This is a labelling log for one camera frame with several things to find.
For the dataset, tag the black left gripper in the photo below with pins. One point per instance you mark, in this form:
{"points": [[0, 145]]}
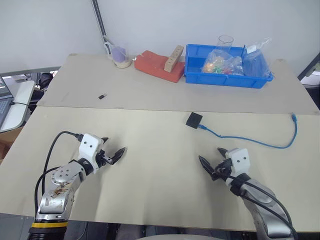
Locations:
{"points": [[103, 158]]}

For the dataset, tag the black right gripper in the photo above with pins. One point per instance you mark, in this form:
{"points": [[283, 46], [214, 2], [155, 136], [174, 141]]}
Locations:
{"points": [[222, 170]]}

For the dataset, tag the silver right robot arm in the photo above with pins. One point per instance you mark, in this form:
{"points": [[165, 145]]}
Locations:
{"points": [[265, 207]]}

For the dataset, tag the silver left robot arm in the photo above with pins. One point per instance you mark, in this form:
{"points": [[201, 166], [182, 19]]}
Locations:
{"points": [[58, 185]]}

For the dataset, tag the small black square box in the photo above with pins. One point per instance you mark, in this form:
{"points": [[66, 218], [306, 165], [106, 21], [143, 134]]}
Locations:
{"points": [[194, 120]]}

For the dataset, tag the small black USB adapter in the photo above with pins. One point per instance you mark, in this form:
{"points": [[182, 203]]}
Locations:
{"points": [[102, 96]]}

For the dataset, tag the blue plastic bin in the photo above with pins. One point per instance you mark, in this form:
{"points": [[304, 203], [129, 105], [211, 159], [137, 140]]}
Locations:
{"points": [[200, 76]]}

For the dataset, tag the glass cup with purple item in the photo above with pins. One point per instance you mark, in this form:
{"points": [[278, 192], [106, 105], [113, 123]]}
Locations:
{"points": [[120, 56]]}

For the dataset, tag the red foam block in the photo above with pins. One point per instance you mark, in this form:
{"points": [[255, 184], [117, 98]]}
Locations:
{"points": [[152, 63]]}

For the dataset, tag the bag of colourful small items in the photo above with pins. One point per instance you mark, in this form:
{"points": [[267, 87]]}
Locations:
{"points": [[220, 63]]}

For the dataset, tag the white clip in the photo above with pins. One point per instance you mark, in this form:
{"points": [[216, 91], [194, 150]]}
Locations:
{"points": [[107, 47]]}

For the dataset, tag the clear bag with blue contents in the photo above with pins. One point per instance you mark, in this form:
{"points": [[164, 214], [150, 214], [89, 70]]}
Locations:
{"points": [[256, 63]]}

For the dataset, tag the white side desk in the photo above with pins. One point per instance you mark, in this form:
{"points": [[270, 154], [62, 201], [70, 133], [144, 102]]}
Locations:
{"points": [[21, 95]]}

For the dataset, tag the wooden block with holes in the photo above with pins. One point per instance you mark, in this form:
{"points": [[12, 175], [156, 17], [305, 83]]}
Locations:
{"points": [[173, 59]]}

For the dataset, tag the clear plastic cup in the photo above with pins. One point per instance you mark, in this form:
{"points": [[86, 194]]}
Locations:
{"points": [[225, 43]]}

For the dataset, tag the grey laptop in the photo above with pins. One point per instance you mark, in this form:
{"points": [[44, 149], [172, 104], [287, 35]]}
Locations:
{"points": [[3, 105]]}

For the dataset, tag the grey flexible conduit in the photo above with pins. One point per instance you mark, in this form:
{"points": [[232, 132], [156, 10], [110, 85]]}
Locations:
{"points": [[99, 17]]}

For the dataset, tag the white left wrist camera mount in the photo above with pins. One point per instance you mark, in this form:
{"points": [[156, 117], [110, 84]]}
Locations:
{"points": [[89, 147]]}

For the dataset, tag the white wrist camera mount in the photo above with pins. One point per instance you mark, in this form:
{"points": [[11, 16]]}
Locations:
{"points": [[89, 147], [240, 160]]}

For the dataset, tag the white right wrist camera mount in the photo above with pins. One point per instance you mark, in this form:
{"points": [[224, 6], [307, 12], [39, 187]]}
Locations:
{"points": [[240, 160]]}

